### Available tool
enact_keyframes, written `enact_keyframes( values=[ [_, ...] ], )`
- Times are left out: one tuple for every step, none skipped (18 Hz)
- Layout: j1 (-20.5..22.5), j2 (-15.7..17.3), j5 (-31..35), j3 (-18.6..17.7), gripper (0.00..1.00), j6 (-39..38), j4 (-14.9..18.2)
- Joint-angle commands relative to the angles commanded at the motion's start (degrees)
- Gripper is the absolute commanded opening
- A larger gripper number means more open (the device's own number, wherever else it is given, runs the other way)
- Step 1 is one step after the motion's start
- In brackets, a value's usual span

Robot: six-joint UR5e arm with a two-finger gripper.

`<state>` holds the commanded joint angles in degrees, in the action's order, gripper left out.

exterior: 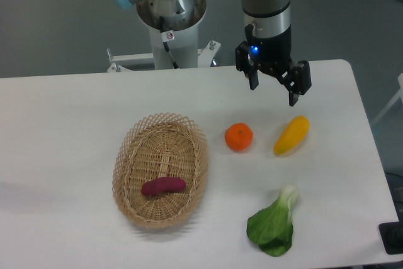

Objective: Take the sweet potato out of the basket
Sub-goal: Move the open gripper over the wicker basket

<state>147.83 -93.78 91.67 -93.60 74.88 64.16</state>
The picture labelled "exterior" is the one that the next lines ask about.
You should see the oval wicker basket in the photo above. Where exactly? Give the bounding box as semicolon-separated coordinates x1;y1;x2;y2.
112;113;209;229

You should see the orange tangerine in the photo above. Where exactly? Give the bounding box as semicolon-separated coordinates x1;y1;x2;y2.
224;123;254;152

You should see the yellow mango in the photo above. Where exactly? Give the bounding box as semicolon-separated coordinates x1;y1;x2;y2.
273;115;310;156

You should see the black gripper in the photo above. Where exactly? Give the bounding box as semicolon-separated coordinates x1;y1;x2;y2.
235;24;312;106

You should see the purple sweet potato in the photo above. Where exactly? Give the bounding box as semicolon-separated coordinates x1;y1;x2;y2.
141;177;186;196

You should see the green bok choy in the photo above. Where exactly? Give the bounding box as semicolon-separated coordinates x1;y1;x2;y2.
246;184;299;257

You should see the white frame at right edge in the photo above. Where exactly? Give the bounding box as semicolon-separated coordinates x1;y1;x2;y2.
370;74;403;128

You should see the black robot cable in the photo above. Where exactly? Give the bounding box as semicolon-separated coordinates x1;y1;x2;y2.
159;16;179;70

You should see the black device at table edge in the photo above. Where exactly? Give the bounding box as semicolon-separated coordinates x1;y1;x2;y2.
378;222;402;255

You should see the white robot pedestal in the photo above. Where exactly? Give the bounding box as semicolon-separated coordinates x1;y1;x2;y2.
107;0;221;72

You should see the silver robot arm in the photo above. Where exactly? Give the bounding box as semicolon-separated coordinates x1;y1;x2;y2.
115;0;312;106

